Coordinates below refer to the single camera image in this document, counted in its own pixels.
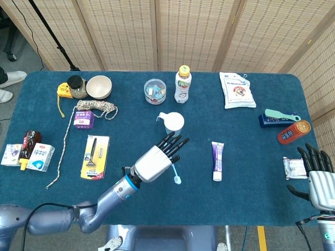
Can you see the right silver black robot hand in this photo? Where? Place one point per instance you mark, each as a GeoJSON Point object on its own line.
{"type": "Point", "coordinates": [322, 188]}

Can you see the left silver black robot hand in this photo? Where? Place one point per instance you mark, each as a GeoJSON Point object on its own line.
{"type": "Point", "coordinates": [153, 164]}

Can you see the light blue toothbrush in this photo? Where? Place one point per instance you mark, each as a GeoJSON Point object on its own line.
{"type": "Point", "coordinates": [177, 179]}

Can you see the purple white toothpaste tube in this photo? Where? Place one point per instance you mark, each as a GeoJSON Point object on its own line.
{"type": "Point", "coordinates": [217, 159]}

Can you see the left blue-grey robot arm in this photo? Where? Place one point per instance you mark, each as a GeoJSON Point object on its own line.
{"type": "Point", "coordinates": [104, 206]}

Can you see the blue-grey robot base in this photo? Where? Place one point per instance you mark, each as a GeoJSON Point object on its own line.
{"type": "Point", "coordinates": [162, 238]}

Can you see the yellow razor blister pack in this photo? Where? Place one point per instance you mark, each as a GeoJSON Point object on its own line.
{"type": "Point", "coordinates": [90, 172]}

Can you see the white wrapped snack packet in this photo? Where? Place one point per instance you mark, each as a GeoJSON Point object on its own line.
{"type": "Point", "coordinates": [294, 167]}

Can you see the dark blue table cloth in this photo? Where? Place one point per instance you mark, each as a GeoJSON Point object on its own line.
{"type": "Point", "coordinates": [157, 204]}

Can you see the red orange drink can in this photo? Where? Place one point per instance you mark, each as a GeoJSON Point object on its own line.
{"type": "Point", "coordinates": [291, 133]}

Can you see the clear tub of clips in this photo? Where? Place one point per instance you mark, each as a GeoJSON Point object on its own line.
{"type": "Point", "coordinates": [155, 91]}

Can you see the purple tissue pack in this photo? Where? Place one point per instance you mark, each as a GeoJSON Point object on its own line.
{"type": "Point", "coordinates": [83, 120]}

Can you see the dark blue box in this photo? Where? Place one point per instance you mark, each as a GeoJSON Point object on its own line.
{"type": "Point", "coordinates": [272, 122]}

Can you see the white drink bottle yellow cap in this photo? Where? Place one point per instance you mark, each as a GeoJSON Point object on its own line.
{"type": "Point", "coordinates": [182, 86]}

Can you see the mint green brush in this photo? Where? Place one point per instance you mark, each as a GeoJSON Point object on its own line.
{"type": "Point", "coordinates": [274, 114]}

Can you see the beige bowl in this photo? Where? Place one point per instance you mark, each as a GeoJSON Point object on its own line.
{"type": "Point", "coordinates": [98, 87]}

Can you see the white snack bag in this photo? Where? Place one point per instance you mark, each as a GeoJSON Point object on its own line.
{"type": "Point", "coordinates": [238, 91]}

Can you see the white blue milk carton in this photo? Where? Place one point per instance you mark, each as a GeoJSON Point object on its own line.
{"type": "Point", "coordinates": [40, 157]}

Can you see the glass jar black lid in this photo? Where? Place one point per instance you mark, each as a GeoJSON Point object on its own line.
{"type": "Point", "coordinates": [76, 81]}

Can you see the yellow tape measure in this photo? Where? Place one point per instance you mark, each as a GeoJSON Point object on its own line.
{"type": "Point", "coordinates": [63, 90]}

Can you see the brown sauce bottle yellow cap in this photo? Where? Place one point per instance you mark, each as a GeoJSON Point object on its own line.
{"type": "Point", "coordinates": [29, 142]}

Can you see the silver clip on bag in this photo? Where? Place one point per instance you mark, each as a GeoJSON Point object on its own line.
{"type": "Point", "coordinates": [245, 77]}

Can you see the white purple small carton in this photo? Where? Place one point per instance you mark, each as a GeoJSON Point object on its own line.
{"type": "Point", "coordinates": [10, 155]}

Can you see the black tripod stand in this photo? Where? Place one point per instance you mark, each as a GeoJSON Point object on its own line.
{"type": "Point", "coordinates": [56, 44]}

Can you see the black office chair base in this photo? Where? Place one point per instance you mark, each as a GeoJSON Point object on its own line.
{"type": "Point", "coordinates": [11, 56]}

